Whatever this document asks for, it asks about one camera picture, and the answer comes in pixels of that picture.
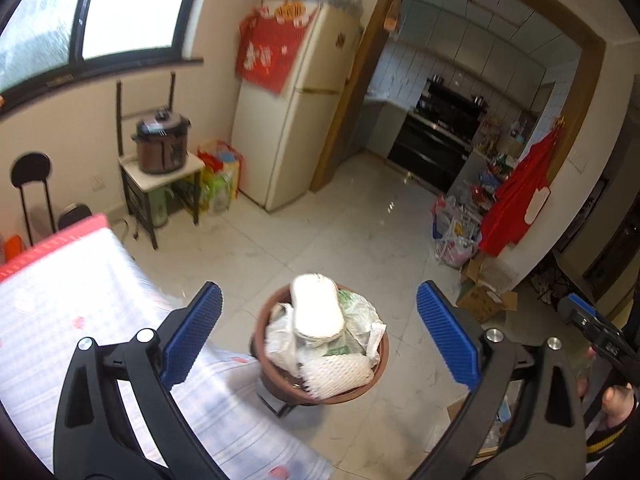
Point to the plastic bags on floor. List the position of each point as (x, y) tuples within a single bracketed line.
[(455, 232)]

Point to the brown electric pressure cooker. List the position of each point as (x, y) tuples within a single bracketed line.
[(162, 142)]

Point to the cardboard box on floor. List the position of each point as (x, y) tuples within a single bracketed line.
[(486, 288)]

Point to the white green plastic bag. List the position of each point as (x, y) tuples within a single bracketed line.
[(362, 333)]

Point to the colourful bags beside fridge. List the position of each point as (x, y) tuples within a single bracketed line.
[(222, 174)]

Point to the black kitchen stove oven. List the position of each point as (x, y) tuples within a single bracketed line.
[(435, 139)]

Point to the red fridge cover cloth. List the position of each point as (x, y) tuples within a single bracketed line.
[(270, 37)]

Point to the right hand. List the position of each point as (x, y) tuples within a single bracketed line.
[(617, 402)]

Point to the blue plaid tablecloth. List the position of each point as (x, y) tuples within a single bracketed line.
[(82, 283)]

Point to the small white side table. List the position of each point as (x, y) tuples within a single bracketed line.
[(147, 196)]

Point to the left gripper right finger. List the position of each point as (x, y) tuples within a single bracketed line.
[(546, 435)]

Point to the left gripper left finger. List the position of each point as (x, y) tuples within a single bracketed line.
[(93, 437)]

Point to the cream refrigerator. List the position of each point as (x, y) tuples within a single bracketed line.
[(281, 136)]

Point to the black framed window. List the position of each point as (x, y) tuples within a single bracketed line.
[(50, 45)]

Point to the white foam net sleeve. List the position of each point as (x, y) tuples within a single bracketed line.
[(333, 375)]

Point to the red hanging apron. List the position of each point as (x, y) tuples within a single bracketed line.
[(505, 224)]

